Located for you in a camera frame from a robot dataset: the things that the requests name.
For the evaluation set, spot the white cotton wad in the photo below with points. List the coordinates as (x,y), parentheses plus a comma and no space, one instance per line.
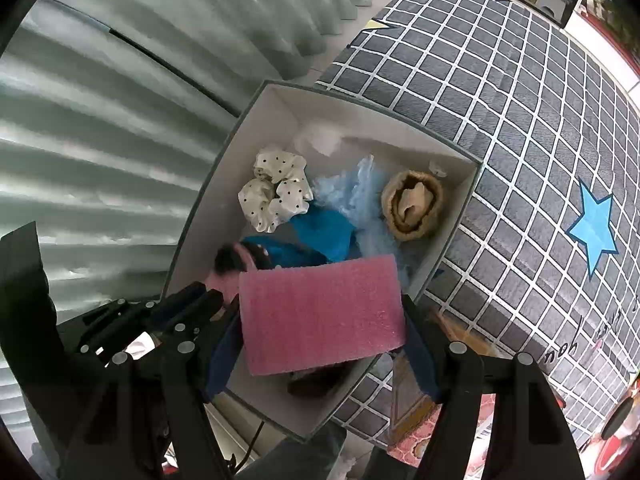
(320,137)

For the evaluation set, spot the blue cloth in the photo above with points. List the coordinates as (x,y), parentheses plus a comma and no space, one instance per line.
(325,232)
(285,252)

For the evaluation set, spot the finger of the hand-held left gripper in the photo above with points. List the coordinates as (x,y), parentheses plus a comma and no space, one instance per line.
(170,307)

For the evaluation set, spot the grey storage box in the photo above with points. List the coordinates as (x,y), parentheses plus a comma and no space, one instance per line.
(240,130)

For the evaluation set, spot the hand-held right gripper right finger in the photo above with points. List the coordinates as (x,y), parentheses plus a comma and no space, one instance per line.
(425,360)

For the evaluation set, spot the light blue fluffy scrunchie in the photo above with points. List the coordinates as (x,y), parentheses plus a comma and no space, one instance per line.
(355,195)

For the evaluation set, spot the pink sponge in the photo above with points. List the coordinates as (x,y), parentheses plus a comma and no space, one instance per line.
(320,315)

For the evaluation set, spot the grey checked star blanket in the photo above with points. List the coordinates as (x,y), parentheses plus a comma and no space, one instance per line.
(525,135)

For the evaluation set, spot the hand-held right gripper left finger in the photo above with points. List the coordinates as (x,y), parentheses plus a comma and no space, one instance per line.
(220,355)

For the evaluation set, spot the white polka dot scrunchie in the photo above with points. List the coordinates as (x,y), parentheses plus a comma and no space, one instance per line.
(277,190)

